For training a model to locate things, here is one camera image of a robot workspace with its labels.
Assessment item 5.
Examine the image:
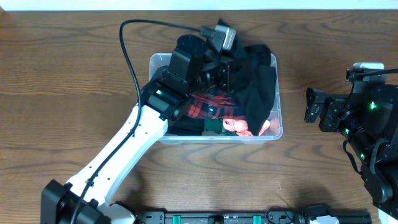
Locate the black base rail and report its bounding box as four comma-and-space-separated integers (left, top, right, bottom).
134, 203, 373, 224

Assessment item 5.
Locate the pink printed t-shirt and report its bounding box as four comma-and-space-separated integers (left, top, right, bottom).
223, 119, 271, 136

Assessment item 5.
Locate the black taped garment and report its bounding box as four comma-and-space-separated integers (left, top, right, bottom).
167, 116, 205, 136

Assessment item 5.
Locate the black cable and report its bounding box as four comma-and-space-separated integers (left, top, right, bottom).
70, 19, 215, 224
354, 68, 398, 78

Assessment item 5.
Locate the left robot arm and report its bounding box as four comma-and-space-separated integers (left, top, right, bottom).
40, 33, 234, 224

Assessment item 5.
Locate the right black cable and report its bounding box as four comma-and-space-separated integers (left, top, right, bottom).
354, 68, 398, 78

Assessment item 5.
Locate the clear plastic storage bin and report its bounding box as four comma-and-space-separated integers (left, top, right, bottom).
159, 54, 283, 144

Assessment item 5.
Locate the red navy plaid shirt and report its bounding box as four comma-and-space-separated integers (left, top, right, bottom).
185, 88, 245, 119

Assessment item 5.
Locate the left black cable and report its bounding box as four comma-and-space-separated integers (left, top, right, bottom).
70, 19, 215, 224

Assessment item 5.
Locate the dark green garment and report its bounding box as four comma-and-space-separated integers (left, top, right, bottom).
202, 118, 237, 136

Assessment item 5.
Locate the large black garment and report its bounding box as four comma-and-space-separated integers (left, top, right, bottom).
229, 36, 276, 136

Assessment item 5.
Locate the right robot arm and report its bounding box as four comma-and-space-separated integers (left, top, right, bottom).
304, 84, 397, 219

